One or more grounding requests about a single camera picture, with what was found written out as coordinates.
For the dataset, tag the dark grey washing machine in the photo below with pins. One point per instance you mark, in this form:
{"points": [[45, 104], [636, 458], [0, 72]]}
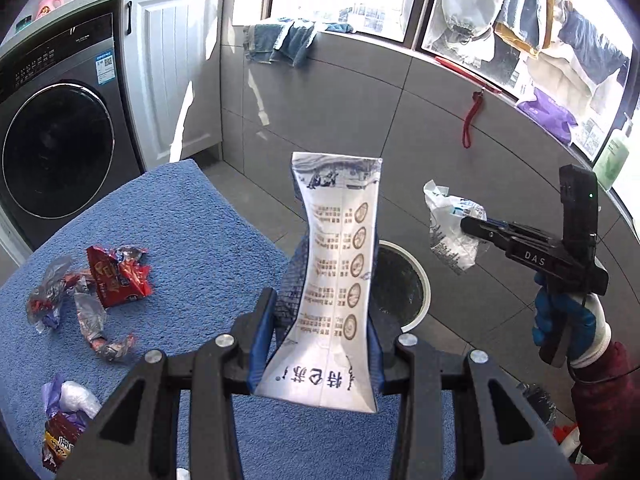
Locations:
{"points": [[55, 150]]}

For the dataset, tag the clear red-printed wrapper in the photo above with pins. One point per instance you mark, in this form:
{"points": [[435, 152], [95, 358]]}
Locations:
{"points": [[50, 295], [92, 320]]}

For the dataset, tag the green soap bottle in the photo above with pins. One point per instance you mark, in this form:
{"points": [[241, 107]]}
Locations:
{"points": [[614, 155]]}

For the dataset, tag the mustard hanging garment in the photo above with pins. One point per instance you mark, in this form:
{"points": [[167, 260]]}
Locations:
{"points": [[515, 37]]}

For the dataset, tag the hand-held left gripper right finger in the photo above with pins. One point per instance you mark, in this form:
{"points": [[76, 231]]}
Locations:
{"points": [[375, 342]]}

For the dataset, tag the teal jar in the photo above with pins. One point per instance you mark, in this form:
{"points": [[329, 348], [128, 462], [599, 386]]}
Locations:
{"points": [[23, 24]]}

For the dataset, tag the pink detergent bottle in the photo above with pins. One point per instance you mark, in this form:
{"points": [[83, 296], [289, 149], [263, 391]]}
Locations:
{"points": [[47, 4]]}

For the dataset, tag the white crumpled plastic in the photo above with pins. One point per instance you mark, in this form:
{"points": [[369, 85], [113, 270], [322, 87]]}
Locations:
{"points": [[79, 397]]}

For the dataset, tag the blue denim cloth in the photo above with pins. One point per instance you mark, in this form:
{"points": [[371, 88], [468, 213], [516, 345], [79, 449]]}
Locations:
{"points": [[280, 42]]}

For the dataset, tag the person's right hand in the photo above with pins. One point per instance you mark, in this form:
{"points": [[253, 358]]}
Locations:
{"points": [[590, 322]]}

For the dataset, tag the white cabinet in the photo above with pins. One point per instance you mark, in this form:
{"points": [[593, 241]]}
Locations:
{"points": [[170, 75]]}

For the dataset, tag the grey crumpled plastic bag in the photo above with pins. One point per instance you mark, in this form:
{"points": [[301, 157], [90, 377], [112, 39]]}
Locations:
{"points": [[539, 402]]}

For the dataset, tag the long white snack wrapper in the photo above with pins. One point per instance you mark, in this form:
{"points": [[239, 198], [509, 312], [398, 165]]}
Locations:
{"points": [[340, 260]]}

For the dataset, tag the navy hanging jacket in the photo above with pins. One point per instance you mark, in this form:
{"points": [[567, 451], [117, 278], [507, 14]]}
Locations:
{"points": [[592, 45]]}

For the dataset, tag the blue towel mat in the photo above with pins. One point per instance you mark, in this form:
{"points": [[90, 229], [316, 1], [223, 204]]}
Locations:
{"points": [[200, 240]]}

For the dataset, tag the purple bag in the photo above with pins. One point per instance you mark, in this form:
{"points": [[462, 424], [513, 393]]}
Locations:
{"points": [[547, 115]]}

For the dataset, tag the dark blue hanging garment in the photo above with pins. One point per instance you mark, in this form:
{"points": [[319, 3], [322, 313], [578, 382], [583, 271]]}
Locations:
{"points": [[522, 5]]}

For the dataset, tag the person's right forearm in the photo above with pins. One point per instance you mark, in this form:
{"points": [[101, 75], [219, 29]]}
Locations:
{"points": [[610, 400]]}

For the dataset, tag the clear plastic wrapper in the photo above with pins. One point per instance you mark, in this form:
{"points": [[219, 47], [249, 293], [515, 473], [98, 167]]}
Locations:
{"points": [[450, 240]]}

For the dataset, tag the red snack wrapper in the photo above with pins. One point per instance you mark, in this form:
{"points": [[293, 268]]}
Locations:
{"points": [[112, 280]]}

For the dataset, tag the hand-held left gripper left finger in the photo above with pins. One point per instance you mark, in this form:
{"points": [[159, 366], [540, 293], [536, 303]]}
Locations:
{"points": [[262, 327]]}

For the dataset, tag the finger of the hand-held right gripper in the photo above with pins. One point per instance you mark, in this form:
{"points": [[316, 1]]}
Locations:
{"points": [[482, 229]]}

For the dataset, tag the small blue cloth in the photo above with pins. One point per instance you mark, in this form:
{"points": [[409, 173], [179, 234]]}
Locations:
{"points": [[340, 28]]}

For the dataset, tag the white bin with black bag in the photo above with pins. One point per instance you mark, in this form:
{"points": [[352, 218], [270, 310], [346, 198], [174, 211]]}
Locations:
{"points": [[400, 285]]}

